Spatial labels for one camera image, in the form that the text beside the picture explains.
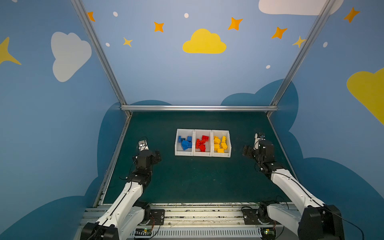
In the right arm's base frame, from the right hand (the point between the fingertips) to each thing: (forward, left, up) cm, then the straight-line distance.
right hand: (253, 144), depth 87 cm
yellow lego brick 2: (+4, +20, -11) cm, 23 cm away
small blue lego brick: (+10, +39, -11) cm, 41 cm away
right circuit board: (-42, -4, -17) cm, 45 cm away
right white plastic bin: (+13, +18, -8) cm, 23 cm away
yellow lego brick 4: (+7, +15, -12) cm, 20 cm away
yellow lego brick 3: (+10, +15, -11) cm, 21 cm away
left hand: (-8, +61, 0) cm, 62 cm away
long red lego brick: (+7, +33, -11) cm, 35 cm away
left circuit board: (-45, +58, -16) cm, 75 cm away
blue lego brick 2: (+8, +43, -10) cm, 45 cm away
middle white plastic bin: (+12, +33, -9) cm, 36 cm away
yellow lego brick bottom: (+3, +17, -13) cm, 22 cm away
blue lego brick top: (+4, +41, -9) cm, 43 cm away
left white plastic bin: (+12, +43, -7) cm, 45 cm away
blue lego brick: (+3, +38, -7) cm, 39 cm away
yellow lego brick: (+9, +20, -10) cm, 24 cm away
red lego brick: (+12, +28, -12) cm, 32 cm away
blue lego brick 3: (+8, +46, -10) cm, 47 cm away
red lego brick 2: (+9, +30, -13) cm, 34 cm away
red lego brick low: (+2, +29, -10) cm, 31 cm away
